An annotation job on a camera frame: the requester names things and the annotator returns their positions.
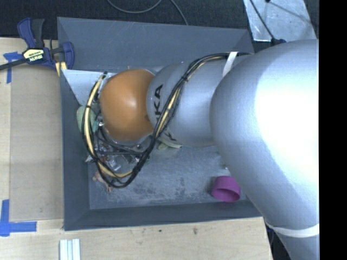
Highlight pale wood flat board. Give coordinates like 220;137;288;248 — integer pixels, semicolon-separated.
9;63;65;222

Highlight pale green soft object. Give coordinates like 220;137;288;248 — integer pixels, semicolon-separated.
76;105;100;140

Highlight tan toy figure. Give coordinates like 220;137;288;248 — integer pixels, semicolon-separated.
92;169;114;193

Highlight grey metal bin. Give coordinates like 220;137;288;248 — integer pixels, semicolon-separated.
56;16;268;231

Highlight pale yellow-green flat object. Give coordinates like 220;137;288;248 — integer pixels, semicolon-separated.
157;139;183;150

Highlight purple plastic cup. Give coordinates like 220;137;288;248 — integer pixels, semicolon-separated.
211;175;242;203

